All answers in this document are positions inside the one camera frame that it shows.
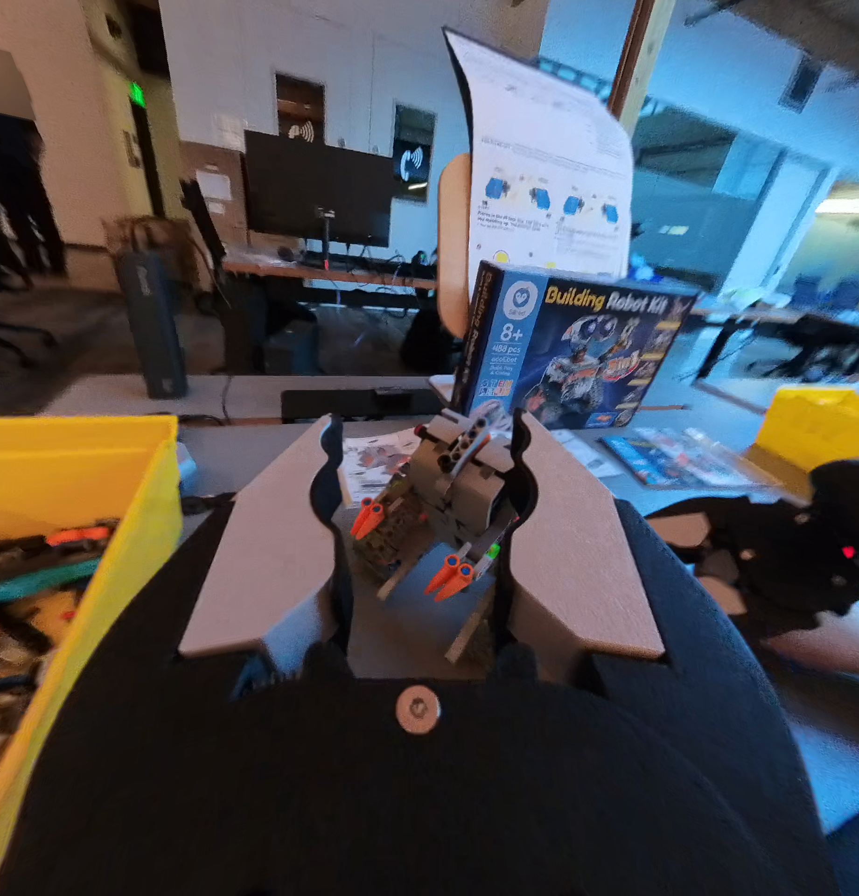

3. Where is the pile of toy building parts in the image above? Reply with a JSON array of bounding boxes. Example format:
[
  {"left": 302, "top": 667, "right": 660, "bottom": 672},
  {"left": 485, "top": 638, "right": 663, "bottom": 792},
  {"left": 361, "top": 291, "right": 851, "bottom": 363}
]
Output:
[{"left": 0, "top": 518, "right": 119, "bottom": 792}]

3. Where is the black flat device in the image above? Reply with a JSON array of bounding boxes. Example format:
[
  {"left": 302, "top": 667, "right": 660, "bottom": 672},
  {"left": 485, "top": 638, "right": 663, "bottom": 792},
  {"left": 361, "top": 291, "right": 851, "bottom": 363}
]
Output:
[{"left": 281, "top": 387, "right": 444, "bottom": 423}]

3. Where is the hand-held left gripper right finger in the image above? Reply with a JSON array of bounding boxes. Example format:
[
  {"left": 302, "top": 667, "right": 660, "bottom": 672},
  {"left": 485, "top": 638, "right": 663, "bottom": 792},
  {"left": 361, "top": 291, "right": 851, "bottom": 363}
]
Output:
[{"left": 496, "top": 408, "right": 667, "bottom": 680}]

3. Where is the blue robot kit box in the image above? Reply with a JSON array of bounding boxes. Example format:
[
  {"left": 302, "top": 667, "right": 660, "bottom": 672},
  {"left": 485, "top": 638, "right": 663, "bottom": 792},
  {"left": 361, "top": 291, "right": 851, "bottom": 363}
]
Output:
[{"left": 450, "top": 260, "right": 699, "bottom": 429}]

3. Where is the person's right forearm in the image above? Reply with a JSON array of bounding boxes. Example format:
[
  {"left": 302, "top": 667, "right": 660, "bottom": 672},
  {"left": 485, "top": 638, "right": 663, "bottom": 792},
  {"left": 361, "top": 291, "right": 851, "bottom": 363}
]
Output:
[{"left": 761, "top": 609, "right": 859, "bottom": 676}]

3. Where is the open instruction booklet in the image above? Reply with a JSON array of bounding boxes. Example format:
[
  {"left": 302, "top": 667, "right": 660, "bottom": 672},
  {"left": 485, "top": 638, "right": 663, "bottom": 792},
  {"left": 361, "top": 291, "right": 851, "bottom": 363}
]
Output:
[{"left": 342, "top": 427, "right": 622, "bottom": 508}]

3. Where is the yellow storage bin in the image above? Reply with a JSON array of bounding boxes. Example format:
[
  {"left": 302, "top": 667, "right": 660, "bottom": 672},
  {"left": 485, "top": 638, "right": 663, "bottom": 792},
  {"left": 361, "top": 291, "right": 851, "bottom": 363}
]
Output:
[
  {"left": 744, "top": 385, "right": 859, "bottom": 498},
  {"left": 0, "top": 414, "right": 184, "bottom": 848}
]

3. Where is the dark wall sign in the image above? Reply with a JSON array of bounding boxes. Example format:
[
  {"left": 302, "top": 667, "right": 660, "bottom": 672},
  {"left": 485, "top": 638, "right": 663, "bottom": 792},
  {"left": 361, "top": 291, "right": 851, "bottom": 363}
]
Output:
[
  {"left": 391, "top": 105, "right": 437, "bottom": 204},
  {"left": 275, "top": 73, "right": 327, "bottom": 144}
]

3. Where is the wooden side table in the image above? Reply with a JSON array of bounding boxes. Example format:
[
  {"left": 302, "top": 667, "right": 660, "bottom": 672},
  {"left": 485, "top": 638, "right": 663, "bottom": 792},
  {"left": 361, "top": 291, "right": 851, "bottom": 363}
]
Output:
[{"left": 223, "top": 255, "right": 437, "bottom": 289}]

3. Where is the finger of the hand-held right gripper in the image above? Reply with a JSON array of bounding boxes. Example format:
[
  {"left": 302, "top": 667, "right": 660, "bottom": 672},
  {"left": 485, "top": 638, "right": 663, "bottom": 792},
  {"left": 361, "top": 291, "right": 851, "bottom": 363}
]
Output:
[
  {"left": 646, "top": 513, "right": 712, "bottom": 550},
  {"left": 695, "top": 549, "right": 748, "bottom": 617}
]

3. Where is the grey orange tracked toy robot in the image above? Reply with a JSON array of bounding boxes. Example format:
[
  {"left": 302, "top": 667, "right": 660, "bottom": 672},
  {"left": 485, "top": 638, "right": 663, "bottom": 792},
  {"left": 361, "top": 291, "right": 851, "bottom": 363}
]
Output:
[{"left": 349, "top": 409, "right": 521, "bottom": 662}]

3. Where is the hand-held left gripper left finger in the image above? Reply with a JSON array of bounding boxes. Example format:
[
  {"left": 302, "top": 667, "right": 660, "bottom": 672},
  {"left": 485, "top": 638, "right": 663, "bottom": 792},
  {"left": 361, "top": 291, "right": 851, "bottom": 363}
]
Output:
[{"left": 177, "top": 413, "right": 353, "bottom": 673}]

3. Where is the white printed paper sheet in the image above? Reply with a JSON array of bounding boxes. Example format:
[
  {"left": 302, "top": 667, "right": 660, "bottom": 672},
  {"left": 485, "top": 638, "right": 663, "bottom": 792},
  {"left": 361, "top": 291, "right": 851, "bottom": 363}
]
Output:
[{"left": 443, "top": 28, "right": 636, "bottom": 281}]

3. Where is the black monitor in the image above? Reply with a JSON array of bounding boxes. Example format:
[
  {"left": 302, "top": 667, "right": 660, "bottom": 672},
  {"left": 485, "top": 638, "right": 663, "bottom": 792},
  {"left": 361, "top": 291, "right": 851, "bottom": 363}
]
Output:
[{"left": 244, "top": 129, "right": 395, "bottom": 249}]

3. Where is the blue leaflet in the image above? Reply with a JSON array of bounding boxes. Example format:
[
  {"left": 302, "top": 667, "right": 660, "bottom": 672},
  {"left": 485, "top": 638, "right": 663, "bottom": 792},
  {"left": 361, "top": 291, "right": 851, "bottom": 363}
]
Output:
[{"left": 601, "top": 430, "right": 724, "bottom": 487}]

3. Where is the printed sticker sheet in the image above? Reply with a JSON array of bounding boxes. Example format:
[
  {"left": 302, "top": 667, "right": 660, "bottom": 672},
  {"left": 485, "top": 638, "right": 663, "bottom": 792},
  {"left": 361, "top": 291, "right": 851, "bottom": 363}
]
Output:
[{"left": 639, "top": 427, "right": 766, "bottom": 487}]

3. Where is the wooden chair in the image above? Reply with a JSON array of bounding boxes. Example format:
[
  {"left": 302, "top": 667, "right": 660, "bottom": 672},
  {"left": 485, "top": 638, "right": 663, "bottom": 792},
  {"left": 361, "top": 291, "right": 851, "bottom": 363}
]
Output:
[{"left": 436, "top": 153, "right": 475, "bottom": 340}]

